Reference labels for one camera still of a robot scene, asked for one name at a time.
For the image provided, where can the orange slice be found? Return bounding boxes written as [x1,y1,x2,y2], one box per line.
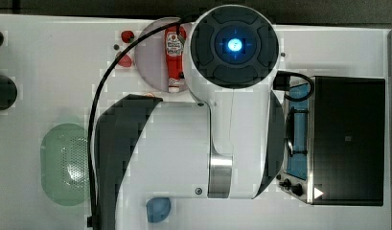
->
[142,93,155,98]

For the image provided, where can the black toaster oven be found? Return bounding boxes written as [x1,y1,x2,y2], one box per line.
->
[277,76,385,206]

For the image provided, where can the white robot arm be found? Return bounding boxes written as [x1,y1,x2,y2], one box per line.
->
[91,5,285,230]

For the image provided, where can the black cylinder lower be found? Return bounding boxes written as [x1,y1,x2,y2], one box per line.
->
[0,75,17,110]

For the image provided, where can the grey round plate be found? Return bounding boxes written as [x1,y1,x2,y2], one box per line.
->
[134,29,188,93]

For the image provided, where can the red ketchup bottle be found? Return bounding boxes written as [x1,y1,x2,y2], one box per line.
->
[165,26,187,93]

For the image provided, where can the large red strawberry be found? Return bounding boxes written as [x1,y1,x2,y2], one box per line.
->
[118,55,132,68]

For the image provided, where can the small dark red strawberry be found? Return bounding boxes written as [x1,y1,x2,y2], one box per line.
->
[121,31,135,43]

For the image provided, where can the green perforated colander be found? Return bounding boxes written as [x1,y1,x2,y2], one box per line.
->
[40,124,89,206]

